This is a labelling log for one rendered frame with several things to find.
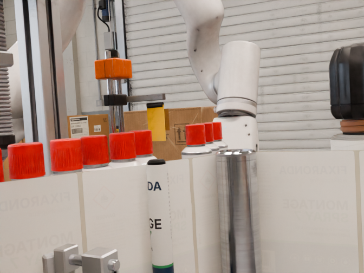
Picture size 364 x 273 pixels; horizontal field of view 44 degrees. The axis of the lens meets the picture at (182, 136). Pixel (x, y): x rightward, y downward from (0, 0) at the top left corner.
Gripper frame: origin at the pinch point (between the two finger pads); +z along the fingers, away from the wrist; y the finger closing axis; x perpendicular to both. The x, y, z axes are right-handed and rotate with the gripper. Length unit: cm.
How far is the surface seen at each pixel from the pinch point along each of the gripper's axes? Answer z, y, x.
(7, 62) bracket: 4, 15, -68
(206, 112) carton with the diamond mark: -25.4, -18.5, 22.9
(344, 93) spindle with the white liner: -7.7, 26.3, -29.7
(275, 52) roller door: -205, -105, 345
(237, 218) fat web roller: 9.2, 19.5, -44.4
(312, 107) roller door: -148, -69, 369
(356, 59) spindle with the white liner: -11.5, 27.7, -30.9
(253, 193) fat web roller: 6.8, 20.7, -44.0
